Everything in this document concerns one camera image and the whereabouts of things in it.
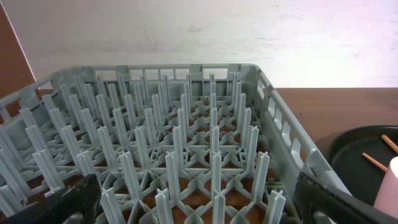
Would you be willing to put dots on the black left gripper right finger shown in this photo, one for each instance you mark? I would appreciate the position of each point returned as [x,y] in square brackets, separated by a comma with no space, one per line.
[318,200]

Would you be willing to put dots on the wooden chopstick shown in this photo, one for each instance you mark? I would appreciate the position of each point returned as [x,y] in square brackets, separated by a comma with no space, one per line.
[375,162]
[391,144]

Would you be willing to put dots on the pink cup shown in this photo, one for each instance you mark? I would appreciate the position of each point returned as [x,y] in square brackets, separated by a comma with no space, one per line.
[386,200]

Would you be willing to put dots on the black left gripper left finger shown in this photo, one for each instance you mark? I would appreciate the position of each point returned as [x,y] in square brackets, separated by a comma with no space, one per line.
[81,198]

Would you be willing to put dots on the grey plastic dishwasher rack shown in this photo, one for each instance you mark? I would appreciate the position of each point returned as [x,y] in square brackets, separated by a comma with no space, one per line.
[212,143]

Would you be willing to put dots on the round black tray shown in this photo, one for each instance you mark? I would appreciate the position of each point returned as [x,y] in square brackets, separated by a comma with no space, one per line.
[360,176]

